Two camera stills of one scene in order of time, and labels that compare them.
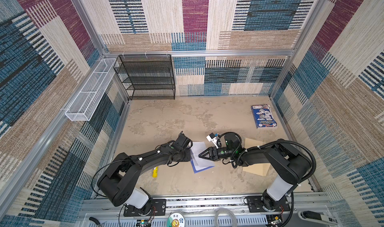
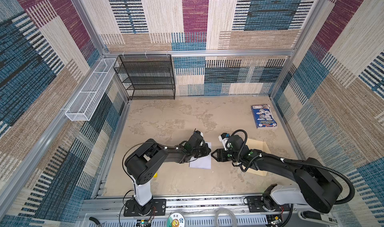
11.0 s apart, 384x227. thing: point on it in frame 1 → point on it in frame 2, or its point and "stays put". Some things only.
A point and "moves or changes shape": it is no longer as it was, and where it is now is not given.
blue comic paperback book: x=263 y=116 stays put
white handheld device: x=317 y=215 stays put
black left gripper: x=187 y=157 → x=205 y=147
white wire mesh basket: x=83 y=106 stays put
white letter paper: x=199 y=162 moves or changes shape
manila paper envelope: x=261 y=169 stays put
